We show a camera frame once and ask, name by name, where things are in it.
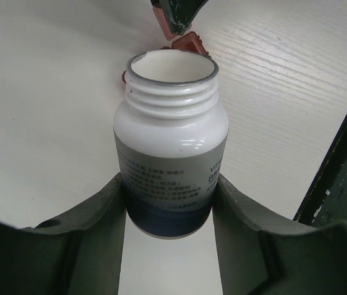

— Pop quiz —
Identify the red pill organizer box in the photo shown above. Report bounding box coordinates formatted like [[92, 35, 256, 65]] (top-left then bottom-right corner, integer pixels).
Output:
[[119, 6, 213, 89]]

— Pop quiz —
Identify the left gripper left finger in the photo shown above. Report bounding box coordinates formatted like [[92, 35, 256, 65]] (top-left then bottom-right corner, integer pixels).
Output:
[[0, 175, 126, 294]]

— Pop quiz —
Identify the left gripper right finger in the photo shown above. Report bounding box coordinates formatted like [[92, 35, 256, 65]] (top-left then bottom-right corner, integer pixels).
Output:
[[213, 176, 347, 294]]

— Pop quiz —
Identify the white pill bottle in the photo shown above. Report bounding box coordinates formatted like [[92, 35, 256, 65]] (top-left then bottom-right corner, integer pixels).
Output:
[[113, 49, 229, 239]]

